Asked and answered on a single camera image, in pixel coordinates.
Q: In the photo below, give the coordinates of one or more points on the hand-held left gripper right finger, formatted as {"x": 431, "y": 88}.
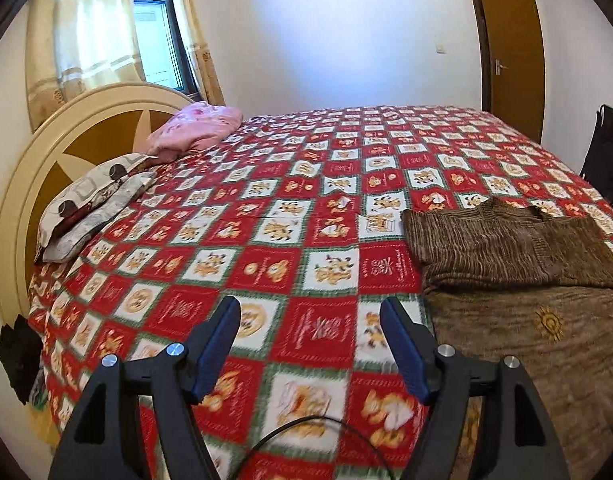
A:
{"x": 411, "y": 355}

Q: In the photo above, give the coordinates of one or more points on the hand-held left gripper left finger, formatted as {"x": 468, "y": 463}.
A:
{"x": 214, "y": 355}

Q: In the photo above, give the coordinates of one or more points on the brown striped knitted sweater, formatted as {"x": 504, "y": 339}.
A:
{"x": 486, "y": 245}

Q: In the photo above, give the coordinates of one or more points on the brown cloth with sun emblem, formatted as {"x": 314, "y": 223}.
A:
{"x": 526, "y": 360}

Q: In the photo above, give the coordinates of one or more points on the red checkered printed blanket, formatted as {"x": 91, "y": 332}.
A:
{"x": 286, "y": 240}

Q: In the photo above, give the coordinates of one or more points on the grey patterned pillow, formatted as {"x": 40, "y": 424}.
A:
{"x": 96, "y": 222}

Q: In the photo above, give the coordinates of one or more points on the black cloth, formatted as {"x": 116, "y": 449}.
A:
{"x": 19, "y": 360}

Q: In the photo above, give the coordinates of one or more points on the patterned pillow with brown dots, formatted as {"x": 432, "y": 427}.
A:
{"x": 86, "y": 195}

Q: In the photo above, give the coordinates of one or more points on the pink folded cloth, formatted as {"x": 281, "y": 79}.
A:
{"x": 196, "y": 127}

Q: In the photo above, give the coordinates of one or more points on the cream and brown bed headboard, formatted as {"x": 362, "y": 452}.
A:
{"x": 86, "y": 135}

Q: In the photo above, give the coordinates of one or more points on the black bag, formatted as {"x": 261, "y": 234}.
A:
{"x": 606, "y": 150}

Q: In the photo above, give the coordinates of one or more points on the brown wooden door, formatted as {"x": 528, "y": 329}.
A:
{"x": 511, "y": 60}

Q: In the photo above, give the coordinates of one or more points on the narrow cream patterned curtain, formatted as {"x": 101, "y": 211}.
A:
{"x": 199, "y": 40}

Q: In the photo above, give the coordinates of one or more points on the dark framed window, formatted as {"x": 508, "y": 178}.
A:
{"x": 156, "y": 35}

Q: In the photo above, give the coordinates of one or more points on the wide cream patterned curtain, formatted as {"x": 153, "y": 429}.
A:
{"x": 81, "y": 35}

